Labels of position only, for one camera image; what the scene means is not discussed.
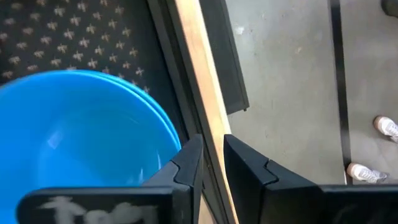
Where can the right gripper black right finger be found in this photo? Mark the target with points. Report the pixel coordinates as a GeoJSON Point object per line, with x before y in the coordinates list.
{"type": "Point", "coordinates": [280, 199]}

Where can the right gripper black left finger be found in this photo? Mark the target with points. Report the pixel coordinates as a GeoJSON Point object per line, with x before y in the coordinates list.
{"type": "Point", "coordinates": [180, 186]}

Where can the blue plastic mini bowl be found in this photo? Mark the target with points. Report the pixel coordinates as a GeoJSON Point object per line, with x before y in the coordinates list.
{"type": "Point", "coordinates": [77, 140]}
{"type": "Point", "coordinates": [152, 103]}

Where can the person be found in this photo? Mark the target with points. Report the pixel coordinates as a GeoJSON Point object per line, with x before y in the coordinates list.
{"type": "Point", "coordinates": [363, 173]}

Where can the black flat bar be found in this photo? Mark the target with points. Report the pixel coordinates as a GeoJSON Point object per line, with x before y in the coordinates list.
{"type": "Point", "coordinates": [224, 62]}

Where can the black mesh tray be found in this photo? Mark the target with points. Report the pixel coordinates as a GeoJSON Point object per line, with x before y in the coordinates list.
{"type": "Point", "coordinates": [77, 37]}

